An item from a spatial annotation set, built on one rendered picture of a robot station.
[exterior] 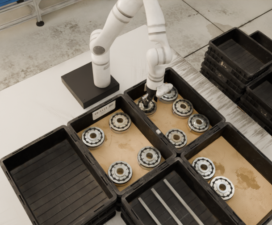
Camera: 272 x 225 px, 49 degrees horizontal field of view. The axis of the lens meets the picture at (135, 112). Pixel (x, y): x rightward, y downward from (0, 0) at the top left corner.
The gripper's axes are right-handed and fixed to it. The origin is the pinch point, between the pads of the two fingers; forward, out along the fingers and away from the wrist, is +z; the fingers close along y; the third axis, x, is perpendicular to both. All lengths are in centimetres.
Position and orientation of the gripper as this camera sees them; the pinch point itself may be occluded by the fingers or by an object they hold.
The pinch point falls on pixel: (151, 102)
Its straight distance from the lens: 146.9
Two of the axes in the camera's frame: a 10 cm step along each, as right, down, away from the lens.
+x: 6.7, 6.3, -3.9
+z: -0.6, 5.7, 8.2
